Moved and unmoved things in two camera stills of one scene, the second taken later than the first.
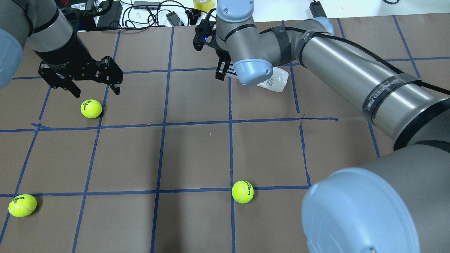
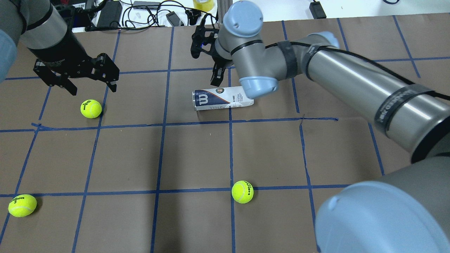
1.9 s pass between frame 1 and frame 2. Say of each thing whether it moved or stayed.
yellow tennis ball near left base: stayed
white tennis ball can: moved
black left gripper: stayed
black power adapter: stayed
